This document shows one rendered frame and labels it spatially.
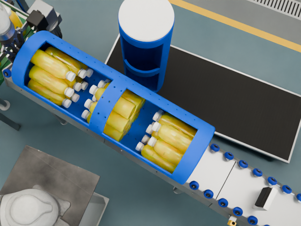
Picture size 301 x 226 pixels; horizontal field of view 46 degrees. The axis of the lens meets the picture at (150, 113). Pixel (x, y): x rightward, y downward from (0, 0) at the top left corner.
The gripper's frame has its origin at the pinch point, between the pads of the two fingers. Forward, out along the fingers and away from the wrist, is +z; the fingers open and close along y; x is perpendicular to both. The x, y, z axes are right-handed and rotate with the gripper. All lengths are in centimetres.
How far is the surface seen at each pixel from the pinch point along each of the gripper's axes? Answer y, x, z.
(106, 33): -73, -15, 116
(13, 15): -15.9, -19.8, 9.0
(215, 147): -11, 95, 18
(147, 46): -39, 41, 17
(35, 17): -22.7, -14.0, 15.9
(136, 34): -40, 35, 12
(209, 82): -73, 76, 101
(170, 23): -53, 46, 12
